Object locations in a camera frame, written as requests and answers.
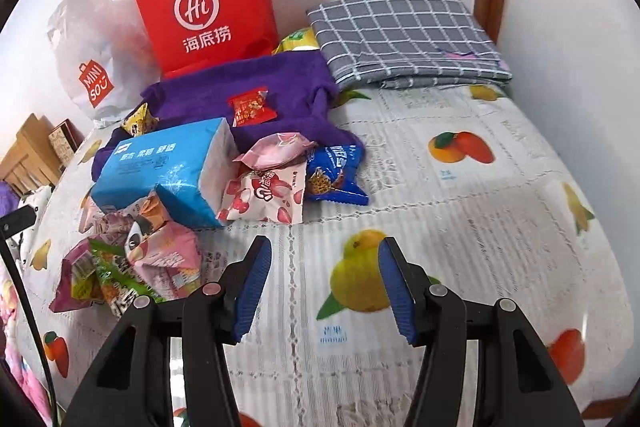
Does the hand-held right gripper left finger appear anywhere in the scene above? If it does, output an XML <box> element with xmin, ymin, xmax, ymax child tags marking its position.
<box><xmin>62</xmin><ymin>235</ymin><xmax>273</xmax><ymax>427</ymax></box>

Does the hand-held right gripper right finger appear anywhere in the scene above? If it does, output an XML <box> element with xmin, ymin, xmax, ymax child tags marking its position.
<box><xmin>377</xmin><ymin>237</ymin><xmax>586</xmax><ymax>427</ymax></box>

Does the white strawberry snack packet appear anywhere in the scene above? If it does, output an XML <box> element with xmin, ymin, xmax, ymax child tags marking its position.
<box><xmin>217</xmin><ymin>157</ymin><xmax>307</xmax><ymax>225</ymax></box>

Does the purple cloth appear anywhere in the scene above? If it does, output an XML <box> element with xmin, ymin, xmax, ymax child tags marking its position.
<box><xmin>0</xmin><ymin>182</ymin><xmax>22</xmax><ymax>219</ymax></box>

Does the wooden furniture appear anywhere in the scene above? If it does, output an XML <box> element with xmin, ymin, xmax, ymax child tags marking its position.
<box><xmin>0</xmin><ymin>113</ymin><xmax>66</xmax><ymax>198</ymax></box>

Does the small pink snack packet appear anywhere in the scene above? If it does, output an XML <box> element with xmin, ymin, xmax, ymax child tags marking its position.
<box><xmin>82</xmin><ymin>202</ymin><xmax>131</xmax><ymax>238</ymax></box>

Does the fruit print bed sheet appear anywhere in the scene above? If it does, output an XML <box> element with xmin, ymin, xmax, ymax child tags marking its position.
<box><xmin>15</xmin><ymin>77</ymin><xmax>638</xmax><ymax>427</ymax></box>

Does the patterned cardboard box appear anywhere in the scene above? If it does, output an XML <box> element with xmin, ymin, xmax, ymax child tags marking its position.
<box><xmin>48</xmin><ymin>119</ymin><xmax>86</xmax><ymax>168</ymax></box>

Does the pink panda snack packet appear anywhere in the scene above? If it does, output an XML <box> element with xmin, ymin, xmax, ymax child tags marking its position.
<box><xmin>125</xmin><ymin>207</ymin><xmax>203</xmax><ymax>300</ymax></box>

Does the orange pink snack packet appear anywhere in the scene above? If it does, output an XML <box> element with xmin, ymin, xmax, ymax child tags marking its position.
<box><xmin>139</xmin><ymin>188</ymin><xmax>172</xmax><ymax>229</ymax></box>

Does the blue snack packet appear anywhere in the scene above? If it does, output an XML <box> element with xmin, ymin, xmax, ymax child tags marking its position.
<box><xmin>305</xmin><ymin>142</ymin><xmax>370</xmax><ymax>206</ymax></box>

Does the pink peach snack packet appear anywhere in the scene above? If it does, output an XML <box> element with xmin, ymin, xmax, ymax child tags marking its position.
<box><xmin>234</xmin><ymin>132</ymin><xmax>318</xmax><ymax>170</ymax></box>

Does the blue tissue pack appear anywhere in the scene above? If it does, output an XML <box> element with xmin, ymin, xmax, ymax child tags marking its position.
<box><xmin>90</xmin><ymin>117</ymin><xmax>241</xmax><ymax>229</ymax></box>

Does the pink printed blanket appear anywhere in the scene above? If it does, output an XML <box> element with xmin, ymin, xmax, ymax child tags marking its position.
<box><xmin>0</xmin><ymin>277</ymin><xmax>53</xmax><ymax>425</ymax></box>

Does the yellow brown snack packet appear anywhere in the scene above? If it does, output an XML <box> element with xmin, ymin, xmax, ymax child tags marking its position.
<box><xmin>121</xmin><ymin>103</ymin><xmax>160</xmax><ymax>138</ymax></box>

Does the red snack packet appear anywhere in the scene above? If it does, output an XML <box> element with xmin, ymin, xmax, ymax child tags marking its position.
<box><xmin>227</xmin><ymin>88</ymin><xmax>277</xmax><ymax>128</ymax></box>

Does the white plastic shopping bag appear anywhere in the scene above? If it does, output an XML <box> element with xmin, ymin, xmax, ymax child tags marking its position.
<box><xmin>46</xmin><ymin>0</ymin><xmax>163</xmax><ymax>128</ymax></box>

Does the purple towel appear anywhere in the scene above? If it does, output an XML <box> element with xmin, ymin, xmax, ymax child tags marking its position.
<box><xmin>91</xmin><ymin>51</ymin><xmax>366</xmax><ymax>182</ymax></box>

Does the yellow green snack packet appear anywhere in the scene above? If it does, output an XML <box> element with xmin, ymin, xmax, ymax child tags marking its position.
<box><xmin>272</xmin><ymin>27</ymin><xmax>321</xmax><ymax>55</ymax></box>

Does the grey checked folded cloth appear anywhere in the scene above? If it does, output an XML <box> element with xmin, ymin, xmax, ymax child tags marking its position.
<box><xmin>306</xmin><ymin>0</ymin><xmax>514</xmax><ymax>90</ymax></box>

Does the black cable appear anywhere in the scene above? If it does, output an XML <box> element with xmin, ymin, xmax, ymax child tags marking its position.
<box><xmin>0</xmin><ymin>234</ymin><xmax>58</xmax><ymax>413</ymax></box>

